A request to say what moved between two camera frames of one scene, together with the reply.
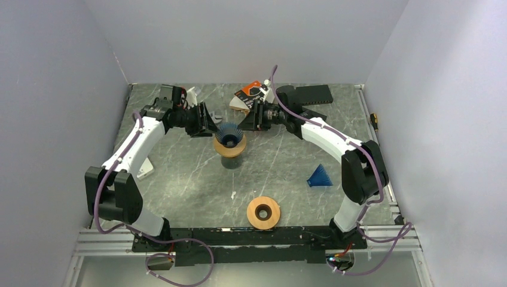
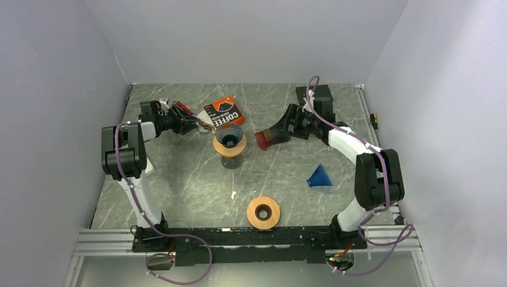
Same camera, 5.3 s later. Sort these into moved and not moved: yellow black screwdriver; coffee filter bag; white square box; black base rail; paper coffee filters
Moved: coffee filter bag; paper coffee filters
Not moved: black base rail; white square box; yellow black screwdriver
